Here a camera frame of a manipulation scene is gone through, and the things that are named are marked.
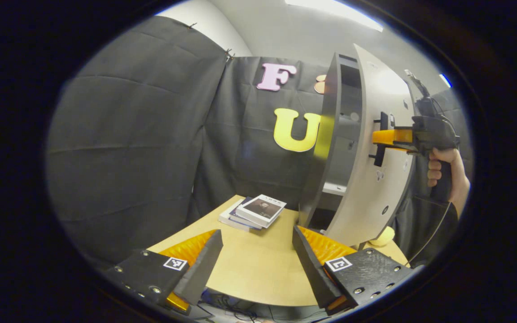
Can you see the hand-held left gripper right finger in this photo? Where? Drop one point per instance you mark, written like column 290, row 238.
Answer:
column 312, row 269

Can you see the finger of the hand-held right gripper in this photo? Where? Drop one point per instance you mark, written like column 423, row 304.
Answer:
column 391, row 137

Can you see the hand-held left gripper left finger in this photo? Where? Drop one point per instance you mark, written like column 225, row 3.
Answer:
column 204, row 262

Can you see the beige cabinet door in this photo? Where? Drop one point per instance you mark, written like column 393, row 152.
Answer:
column 375, row 202

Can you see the dark grey cabinet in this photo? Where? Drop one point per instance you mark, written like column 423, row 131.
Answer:
column 323, row 152

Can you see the white book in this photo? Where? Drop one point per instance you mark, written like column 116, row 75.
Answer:
column 227, row 218

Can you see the blue book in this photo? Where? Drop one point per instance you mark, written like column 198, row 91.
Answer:
column 243, row 220

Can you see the portrait cover book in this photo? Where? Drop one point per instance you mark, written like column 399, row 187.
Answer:
column 263, row 208

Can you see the yellow bun toy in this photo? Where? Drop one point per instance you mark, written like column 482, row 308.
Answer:
column 384, row 237

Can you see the black backdrop cloth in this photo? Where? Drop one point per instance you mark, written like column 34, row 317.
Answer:
column 142, row 134

